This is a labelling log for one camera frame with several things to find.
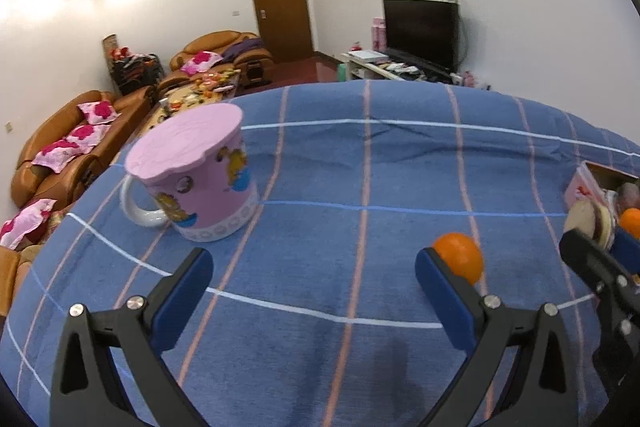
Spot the purple cloth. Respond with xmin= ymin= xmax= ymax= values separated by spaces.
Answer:
xmin=222 ymin=38 xmax=265 ymax=62

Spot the black television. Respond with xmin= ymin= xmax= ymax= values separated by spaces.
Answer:
xmin=383 ymin=0 xmax=461 ymax=72

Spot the black rack with clothes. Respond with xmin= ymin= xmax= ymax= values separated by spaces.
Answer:
xmin=111 ymin=52 xmax=166 ymax=96

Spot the cluttered coffee table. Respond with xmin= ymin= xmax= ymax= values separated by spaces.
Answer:
xmin=142 ymin=69 xmax=241 ymax=128

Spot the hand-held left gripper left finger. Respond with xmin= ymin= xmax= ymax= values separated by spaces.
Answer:
xmin=49 ymin=248 xmax=215 ymax=427

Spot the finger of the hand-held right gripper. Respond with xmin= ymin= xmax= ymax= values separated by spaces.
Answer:
xmin=559 ymin=229 xmax=640 ymax=403
xmin=613 ymin=227 xmax=640 ymax=276

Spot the brown leather long sofa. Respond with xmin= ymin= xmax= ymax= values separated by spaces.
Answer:
xmin=11 ymin=89 xmax=156 ymax=210

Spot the pale round fruit slice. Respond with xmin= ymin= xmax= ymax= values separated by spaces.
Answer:
xmin=564 ymin=199 xmax=616 ymax=251

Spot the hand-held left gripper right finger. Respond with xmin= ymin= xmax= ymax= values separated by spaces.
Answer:
xmin=415 ymin=248 xmax=581 ymax=427

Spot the leaning wooden board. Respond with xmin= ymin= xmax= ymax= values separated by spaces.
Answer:
xmin=102 ymin=35 xmax=121 ymax=72

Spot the pink cartoon mug with lid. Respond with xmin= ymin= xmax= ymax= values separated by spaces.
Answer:
xmin=121 ymin=103 xmax=260 ymax=243

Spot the orange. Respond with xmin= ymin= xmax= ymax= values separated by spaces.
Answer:
xmin=432 ymin=233 xmax=485 ymax=286
xmin=619 ymin=208 xmax=640 ymax=241

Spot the white television stand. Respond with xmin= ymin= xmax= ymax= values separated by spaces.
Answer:
xmin=340 ymin=52 xmax=461 ymax=84

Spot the pink floral cushion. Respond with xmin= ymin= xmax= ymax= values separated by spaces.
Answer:
xmin=32 ymin=139 xmax=87 ymax=173
xmin=0 ymin=198 xmax=57 ymax=251
xmin=180 ymin=51 xmax=223 ymax=76
xmin=65 ymin=124 xmax=112 ymax=156
xmin=77 ymin=101 xmax=121 ymax=126

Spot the purple passion fruit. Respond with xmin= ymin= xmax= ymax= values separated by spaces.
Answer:
xmin=617 ymin=184 xmax=639 ymax=210

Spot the metal tin box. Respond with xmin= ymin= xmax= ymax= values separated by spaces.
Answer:
xmin=565 ymin=161 xmax=640 ymax=258

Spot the pink gift box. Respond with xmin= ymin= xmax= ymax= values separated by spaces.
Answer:
xmin=371 ymin=18 xmax=387 ymax=53

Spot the brown wooden door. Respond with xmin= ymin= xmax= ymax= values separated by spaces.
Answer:
xmin=246 ymin=0 xmax=315 ymax=64

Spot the blue plaid blanket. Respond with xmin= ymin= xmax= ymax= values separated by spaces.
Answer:
xmin=0 ymin=79 xmax=640 ymax=427

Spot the white flat device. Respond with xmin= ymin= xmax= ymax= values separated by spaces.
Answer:
xmin=350 ymin=48 xmax=390 ymax=64

